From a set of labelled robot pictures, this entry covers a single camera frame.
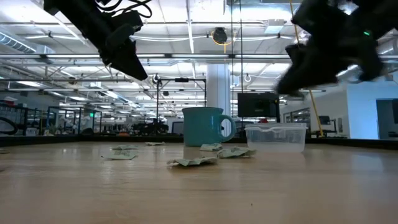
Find black monitor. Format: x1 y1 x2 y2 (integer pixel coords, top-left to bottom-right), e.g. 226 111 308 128
237 92 280 118

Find dark doorway panel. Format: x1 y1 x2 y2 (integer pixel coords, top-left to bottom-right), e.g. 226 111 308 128
376 98 398 140

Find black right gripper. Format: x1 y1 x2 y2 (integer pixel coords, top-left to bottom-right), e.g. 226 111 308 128
275 0 384 96

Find yellow pole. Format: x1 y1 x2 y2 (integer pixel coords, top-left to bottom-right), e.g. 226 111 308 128
289 0 325 138

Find white building column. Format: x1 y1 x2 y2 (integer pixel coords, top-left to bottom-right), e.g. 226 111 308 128
206 63 232 118

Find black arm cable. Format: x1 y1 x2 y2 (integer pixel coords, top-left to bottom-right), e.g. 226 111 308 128
95 0 154 19

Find crumpled banknote left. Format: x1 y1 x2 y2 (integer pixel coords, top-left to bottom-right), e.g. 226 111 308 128
101 150 138 161

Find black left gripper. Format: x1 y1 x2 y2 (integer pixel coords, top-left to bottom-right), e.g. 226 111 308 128
98 10 149 82

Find black ceiling cable reel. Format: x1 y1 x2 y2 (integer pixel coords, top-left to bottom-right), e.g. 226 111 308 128
211 27 233 46

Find black metal frame stand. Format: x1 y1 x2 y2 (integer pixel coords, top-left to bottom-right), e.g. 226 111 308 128
155 78 207 135

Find teal ceramic mug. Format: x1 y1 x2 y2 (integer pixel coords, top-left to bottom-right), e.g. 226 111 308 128
182 106 236 147

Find black cage frame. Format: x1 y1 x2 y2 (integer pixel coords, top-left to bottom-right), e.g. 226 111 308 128
46 106 103 136

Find clear plastic container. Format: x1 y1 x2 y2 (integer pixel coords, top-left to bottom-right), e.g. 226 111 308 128
244 123 309 153

